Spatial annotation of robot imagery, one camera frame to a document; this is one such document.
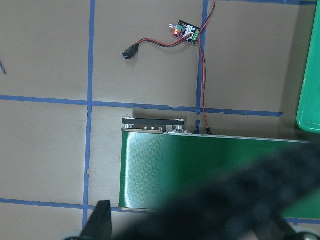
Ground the green conveyor belt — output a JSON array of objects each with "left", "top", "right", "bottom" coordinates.
[{"left": 118, "top": 116, "right": 320, "bottom": 221}]

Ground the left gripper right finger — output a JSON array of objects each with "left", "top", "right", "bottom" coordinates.
[{"left": 277, "top": 216, "right": 299, "bottom": 240}]

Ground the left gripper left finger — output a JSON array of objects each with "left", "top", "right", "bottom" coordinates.
[{"left": 79, "top": 200, "right": 112, "bottom": 240}]

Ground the black corrugated cable conduit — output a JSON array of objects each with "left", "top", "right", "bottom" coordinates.
[{"left": 112, "top": 139, "right": 320, "bottom": 240}]

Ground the small controller circuit board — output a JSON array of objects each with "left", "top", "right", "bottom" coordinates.
[{"left": 168, "top": 20, "right": 201, "bottom": 45}]

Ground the red black wire with plug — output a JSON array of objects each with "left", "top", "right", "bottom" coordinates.
[{"left": 121, "top": 0, "right": 217, "bottom": 136}]

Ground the green plastic tray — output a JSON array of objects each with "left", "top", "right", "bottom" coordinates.
[{"left": 296, "top": 1, "right": 320, "bottom": 134}]

